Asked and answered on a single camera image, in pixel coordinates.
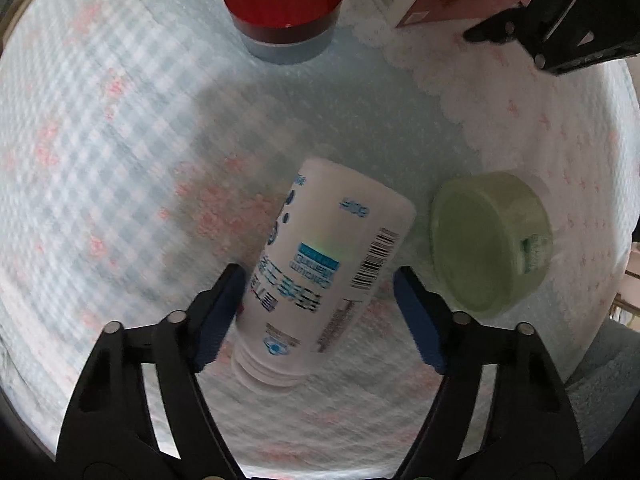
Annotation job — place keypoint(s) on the green round jar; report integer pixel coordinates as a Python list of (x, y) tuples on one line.
[(487, 245)]

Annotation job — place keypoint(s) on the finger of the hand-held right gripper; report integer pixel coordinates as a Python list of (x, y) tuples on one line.
[(550, 15)]

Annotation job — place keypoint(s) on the checked tablecloth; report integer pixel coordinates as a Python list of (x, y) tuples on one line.
[(210, 170)]

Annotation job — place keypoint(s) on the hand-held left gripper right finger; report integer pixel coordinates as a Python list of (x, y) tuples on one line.
[(417, 315)]

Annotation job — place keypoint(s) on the red round tin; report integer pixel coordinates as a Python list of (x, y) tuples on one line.
[(284, 7)]

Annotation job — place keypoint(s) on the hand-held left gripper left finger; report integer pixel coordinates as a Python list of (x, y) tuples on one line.
[(220, 310)]

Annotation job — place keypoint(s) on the white plastic bottle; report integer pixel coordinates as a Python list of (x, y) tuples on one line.
[(322, 272)]

